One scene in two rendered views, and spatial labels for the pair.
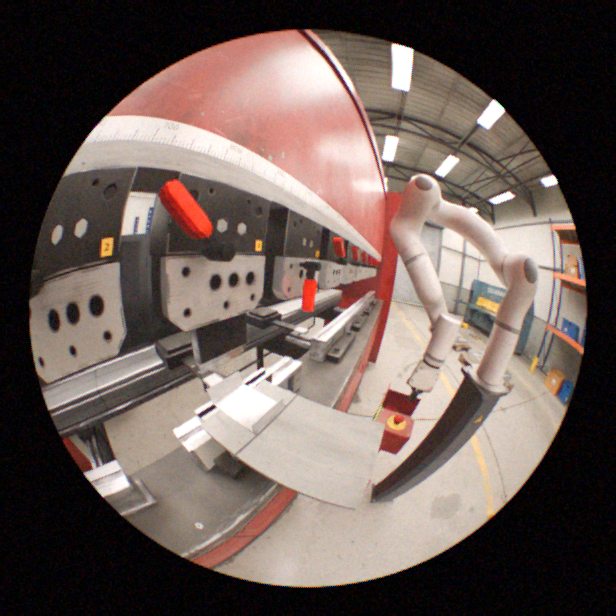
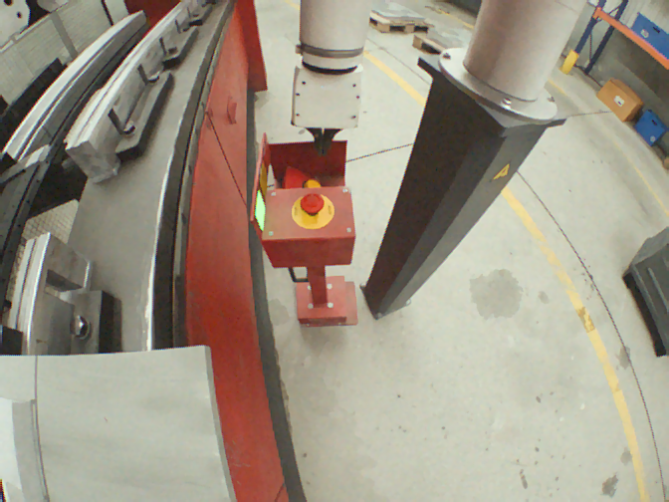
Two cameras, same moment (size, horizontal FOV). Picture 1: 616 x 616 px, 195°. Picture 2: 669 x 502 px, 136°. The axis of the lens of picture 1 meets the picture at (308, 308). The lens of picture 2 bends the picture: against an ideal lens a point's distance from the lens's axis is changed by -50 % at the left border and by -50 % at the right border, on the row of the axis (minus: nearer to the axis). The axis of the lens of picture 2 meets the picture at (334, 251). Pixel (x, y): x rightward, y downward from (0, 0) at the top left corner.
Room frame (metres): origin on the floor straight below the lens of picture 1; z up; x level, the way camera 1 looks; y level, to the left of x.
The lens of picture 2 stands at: (0.14, -0.22, 1.16)
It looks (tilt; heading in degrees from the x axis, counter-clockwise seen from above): 64 degrees down; 322
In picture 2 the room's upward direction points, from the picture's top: 1 degrees clockwise
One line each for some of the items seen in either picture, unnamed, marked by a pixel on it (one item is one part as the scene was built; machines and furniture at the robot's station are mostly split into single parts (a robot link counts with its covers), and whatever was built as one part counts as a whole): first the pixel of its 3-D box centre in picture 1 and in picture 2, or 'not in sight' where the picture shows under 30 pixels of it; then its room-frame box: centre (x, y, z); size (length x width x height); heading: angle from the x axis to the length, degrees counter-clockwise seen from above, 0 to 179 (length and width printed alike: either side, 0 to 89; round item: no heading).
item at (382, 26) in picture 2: (449, 337); (386, 14); (3.07, -3.35, 0.07); 1.20 x 0.80 x 0.14; 164
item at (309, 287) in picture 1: (307, 286); not in sight; (0.35, 0.01, 1.20); 0.04 x 0.02 x 0.10; 65
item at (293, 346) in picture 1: (266, 335); (43, 184); (0.94, 0.22, 0.81); 0.64 x 0.08 x 0.14; 65
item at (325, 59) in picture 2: (433, 357); (329, 49); (0.43, -0.43, 1.01); 0.09 x 0.08 x 0.03; 56
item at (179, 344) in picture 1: (189, 358); not in sight; (0.31, 0.27, 1.01); 0.26 x 0.12 x 0.05; 65
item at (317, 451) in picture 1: (296, 437); (80, 468); (0.17, 0.00, 1.00); 0.26 x 0.18 x 0.01; 65
